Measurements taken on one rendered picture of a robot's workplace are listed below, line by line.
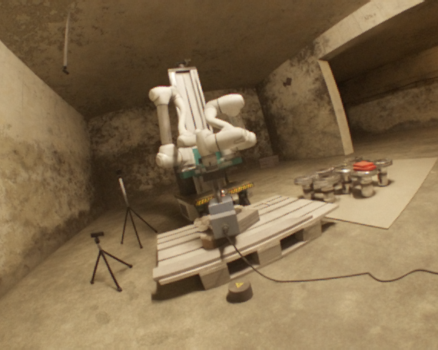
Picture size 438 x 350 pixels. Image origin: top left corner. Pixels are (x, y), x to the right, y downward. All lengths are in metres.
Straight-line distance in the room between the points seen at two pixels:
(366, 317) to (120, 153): 6.41
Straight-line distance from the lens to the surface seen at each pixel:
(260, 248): 1.11
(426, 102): 9.65
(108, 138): 6.60
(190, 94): 2.39
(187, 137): 1.61
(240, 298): 0.95
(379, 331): 0.80
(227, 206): 1.12
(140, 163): 6.34
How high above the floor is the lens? 0.64
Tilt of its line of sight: 5 degrees down
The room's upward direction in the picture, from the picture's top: 15 degrees counter-clockwise
